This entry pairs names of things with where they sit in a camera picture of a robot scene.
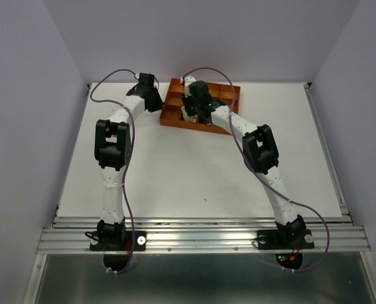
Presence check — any peach underwear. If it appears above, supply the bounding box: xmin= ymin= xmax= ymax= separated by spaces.
xmin=180 ymin=106 xmax=198 ymax=124

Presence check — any orange compartment tray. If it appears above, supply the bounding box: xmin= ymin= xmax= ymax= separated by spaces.
xmin=160 ymin=78 xmax=233 ymax=135

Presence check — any dark grey underwear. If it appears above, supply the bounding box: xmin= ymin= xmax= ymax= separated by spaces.
xmin=199 ymin=115 xmax=213 ymax=125

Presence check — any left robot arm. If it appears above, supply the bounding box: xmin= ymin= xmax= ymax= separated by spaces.
xmin=85 ymin=73 xmax=163 ymax=251

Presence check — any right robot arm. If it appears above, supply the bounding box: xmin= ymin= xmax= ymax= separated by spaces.
xmin=180 ymin=76 xmax=306 ymax=247

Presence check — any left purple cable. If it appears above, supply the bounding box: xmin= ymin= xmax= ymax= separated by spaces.
xmin=89 ymin=68 xmax=143 ymax=276

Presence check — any purple cable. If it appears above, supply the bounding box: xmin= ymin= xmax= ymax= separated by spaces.
xmin=89 ymin=68 xmax=143 ymax=276
xmin=180 ymin=66 xmax=331 ymax=274

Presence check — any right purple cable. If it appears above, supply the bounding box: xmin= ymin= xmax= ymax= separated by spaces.
xmin=180 ymin=66 xmax=331 ymax=274

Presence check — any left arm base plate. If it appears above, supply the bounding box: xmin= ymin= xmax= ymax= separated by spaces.
xmin=85 ymin=231 xmax=147 ymax=252

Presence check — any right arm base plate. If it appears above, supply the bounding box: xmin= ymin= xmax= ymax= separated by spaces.
xmin=256 ymin=229 xmax=315 ymax=250

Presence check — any aluminium front rail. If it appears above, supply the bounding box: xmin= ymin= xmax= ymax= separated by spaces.
xmin=37 ymin=215 xmax=371 ymax=255

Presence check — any aluminium rail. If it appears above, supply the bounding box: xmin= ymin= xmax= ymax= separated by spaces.
xmin=37 ymin=215 xmax=371 ymax=255
xmin=303 ymin=82 xmax=353 ymax=224

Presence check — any aluminium right side rail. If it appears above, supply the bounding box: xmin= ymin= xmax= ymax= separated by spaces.
xmin=303 ymin=82 xmax=353 ymax=224

